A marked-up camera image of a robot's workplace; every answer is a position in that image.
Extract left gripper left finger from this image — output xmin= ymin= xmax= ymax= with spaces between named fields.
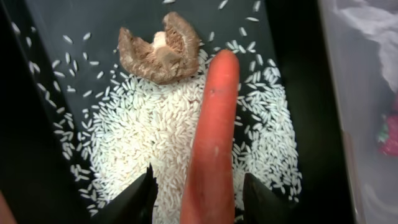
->
xmin=91 ymin=164 xmax=158 ymax=224

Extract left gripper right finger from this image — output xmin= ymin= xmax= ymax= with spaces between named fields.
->
xmin=243 ymin=173 xmax=292 ymax=224

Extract orange carrot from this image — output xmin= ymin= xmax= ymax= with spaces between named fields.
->
xmin=180 ymin=50 xmax=239 ymax=223

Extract white rice pile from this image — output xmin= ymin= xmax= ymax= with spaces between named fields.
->
xmin=11 ymin=0 xmax=303 ymax=224

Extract red snack wrapper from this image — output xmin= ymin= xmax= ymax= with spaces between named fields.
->
xmin=378 ymin=95 xmax=397 ymax=157

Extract brown mushroom piece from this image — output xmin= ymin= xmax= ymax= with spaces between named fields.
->
xmin=118 ymin=12 xmax=200 ymax=85

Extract white tissue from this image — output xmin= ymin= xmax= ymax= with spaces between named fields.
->
xmin=333 ymin=0 xmax=397 ymax=93

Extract black waste tray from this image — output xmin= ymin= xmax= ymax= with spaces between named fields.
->
xmin=1 ymin=1 xmax=354 ymax=223

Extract clear plastic waste bin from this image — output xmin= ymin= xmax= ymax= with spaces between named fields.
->
xmin=319 ymin=0 xmax=397 ymax=223

